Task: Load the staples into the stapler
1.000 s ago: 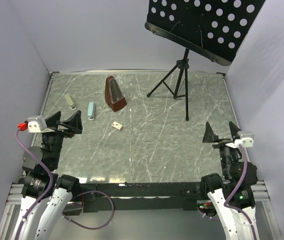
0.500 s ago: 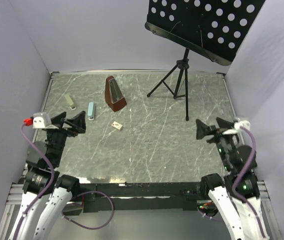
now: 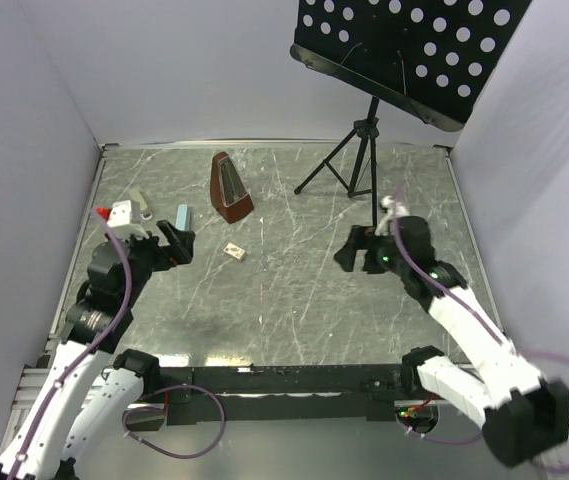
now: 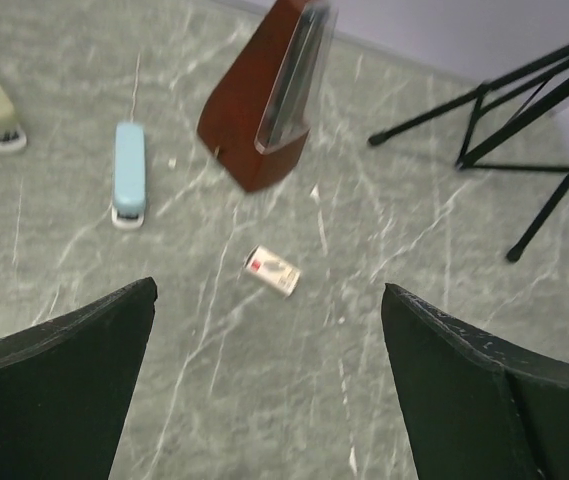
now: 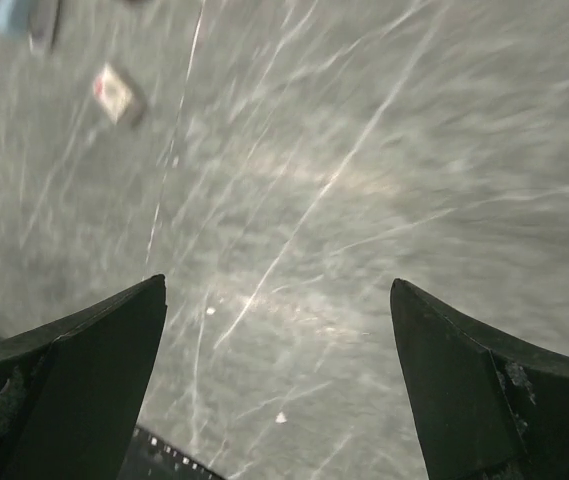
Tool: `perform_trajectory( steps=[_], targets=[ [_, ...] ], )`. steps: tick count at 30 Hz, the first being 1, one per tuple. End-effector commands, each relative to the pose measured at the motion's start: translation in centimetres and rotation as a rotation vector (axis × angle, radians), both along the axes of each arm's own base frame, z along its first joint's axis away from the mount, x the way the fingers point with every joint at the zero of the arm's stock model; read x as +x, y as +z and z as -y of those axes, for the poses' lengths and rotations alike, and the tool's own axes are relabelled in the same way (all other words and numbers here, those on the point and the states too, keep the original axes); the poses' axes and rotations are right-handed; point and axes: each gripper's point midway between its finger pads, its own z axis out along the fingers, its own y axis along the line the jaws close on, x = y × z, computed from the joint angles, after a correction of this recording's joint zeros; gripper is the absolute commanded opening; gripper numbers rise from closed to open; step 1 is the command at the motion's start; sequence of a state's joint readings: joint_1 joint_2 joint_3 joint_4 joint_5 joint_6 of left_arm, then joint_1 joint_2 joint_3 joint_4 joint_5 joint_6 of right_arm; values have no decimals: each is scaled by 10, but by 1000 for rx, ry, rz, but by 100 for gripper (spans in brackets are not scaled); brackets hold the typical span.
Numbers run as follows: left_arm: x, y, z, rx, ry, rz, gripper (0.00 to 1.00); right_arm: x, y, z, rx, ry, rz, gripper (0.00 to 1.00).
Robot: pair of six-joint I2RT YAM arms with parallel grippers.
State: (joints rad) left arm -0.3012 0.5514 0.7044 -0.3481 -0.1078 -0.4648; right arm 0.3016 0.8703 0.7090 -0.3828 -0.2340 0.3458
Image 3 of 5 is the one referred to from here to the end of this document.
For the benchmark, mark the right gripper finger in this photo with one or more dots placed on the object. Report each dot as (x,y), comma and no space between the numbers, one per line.
(370,265)
(346,255)

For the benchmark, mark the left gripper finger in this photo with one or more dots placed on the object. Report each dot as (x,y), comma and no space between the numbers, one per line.
(168,230)
(184,246)

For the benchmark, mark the brown metronome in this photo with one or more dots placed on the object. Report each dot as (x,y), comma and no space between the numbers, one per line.
(228,194)

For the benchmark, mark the black music stand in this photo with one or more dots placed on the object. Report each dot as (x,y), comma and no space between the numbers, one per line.
(430,59)

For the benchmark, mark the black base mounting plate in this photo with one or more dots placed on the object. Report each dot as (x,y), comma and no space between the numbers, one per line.
(189,395)

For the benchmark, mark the blue stapler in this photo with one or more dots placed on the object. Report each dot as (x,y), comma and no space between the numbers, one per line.
(183,217)

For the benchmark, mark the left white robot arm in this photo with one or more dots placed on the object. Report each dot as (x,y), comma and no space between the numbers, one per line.
(88,381)

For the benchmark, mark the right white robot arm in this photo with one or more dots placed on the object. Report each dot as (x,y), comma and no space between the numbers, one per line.
(519,412)

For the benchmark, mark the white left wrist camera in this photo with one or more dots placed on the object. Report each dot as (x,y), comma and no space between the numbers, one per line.
(124,219)

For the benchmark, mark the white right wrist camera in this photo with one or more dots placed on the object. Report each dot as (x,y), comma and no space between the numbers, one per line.
(392,209)

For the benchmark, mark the aluminium extrusion rail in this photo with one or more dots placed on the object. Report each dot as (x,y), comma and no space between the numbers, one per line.
(33,379)

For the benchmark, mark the white staple box sleeve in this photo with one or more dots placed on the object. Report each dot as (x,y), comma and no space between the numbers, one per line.
(234,251)

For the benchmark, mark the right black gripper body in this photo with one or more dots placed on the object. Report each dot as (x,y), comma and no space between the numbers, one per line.
(389,258)

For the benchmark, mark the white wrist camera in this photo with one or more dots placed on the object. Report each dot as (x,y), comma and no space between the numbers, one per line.
(392,209)
(124,219)

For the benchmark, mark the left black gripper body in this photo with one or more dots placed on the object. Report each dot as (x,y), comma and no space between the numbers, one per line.
(150,255)

